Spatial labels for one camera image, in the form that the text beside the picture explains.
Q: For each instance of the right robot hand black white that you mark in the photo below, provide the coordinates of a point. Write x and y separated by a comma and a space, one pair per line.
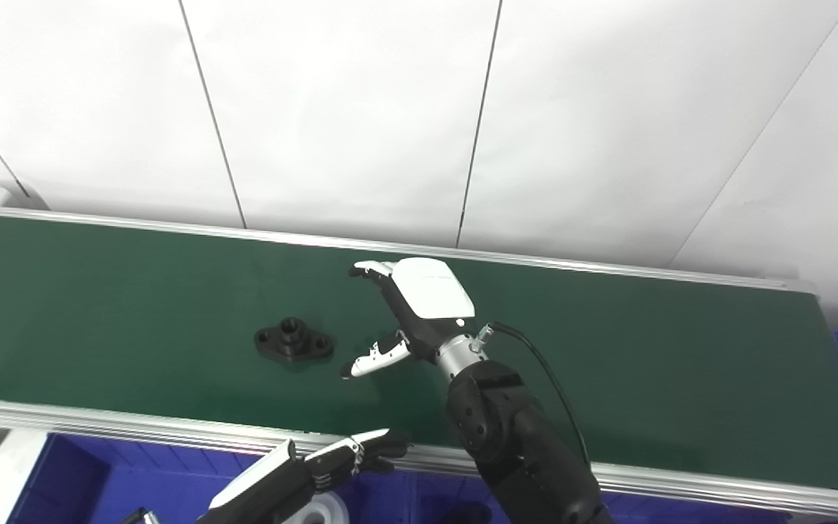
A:
426, 298

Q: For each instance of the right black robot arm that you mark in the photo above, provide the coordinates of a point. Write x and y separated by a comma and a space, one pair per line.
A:
513, 451

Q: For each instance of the white cylindrical plastic part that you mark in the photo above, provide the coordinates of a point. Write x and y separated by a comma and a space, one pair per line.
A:
328, 509

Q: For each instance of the green conveyor belt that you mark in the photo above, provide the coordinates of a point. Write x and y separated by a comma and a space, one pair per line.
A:
135, 306
681, 486

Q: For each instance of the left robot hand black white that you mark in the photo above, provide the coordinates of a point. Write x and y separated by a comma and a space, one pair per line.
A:
273, 487

